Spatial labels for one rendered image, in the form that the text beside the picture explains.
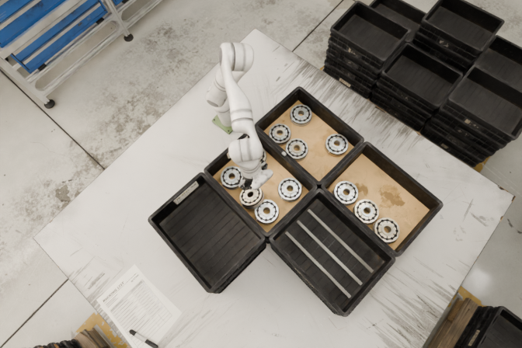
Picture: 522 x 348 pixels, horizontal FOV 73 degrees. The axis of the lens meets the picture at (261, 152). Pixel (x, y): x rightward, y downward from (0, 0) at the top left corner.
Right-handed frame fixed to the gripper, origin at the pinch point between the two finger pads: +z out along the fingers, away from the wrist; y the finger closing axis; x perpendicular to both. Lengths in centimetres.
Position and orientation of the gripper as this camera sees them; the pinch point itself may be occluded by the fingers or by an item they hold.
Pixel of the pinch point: (254, 181)
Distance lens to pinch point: 139.5
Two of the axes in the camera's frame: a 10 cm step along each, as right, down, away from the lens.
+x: 6.8, 6.6, -3.3
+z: 0.7, 3.9, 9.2
